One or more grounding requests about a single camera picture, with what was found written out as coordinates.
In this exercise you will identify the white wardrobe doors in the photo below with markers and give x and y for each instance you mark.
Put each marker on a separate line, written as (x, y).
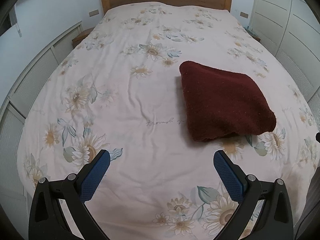
(282, 10)

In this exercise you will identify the wall outlet plate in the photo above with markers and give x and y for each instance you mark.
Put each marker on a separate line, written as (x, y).
(244, 14)
(94, 12)

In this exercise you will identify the dark red towel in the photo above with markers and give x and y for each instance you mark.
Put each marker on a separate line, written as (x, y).
(225, 100)

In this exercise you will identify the floral bed cover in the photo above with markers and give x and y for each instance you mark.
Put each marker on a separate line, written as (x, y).
(130, 100)

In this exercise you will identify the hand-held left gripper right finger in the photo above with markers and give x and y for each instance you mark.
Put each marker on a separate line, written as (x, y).
(228, 173)

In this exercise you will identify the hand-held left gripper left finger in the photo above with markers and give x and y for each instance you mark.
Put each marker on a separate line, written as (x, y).
(96, 173)

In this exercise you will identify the white louvered cabinet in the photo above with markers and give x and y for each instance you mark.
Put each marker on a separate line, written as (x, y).
(30, 80)

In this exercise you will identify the wooden nightstand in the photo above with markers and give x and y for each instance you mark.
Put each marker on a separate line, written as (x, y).
(255, 36)
(81, 36)

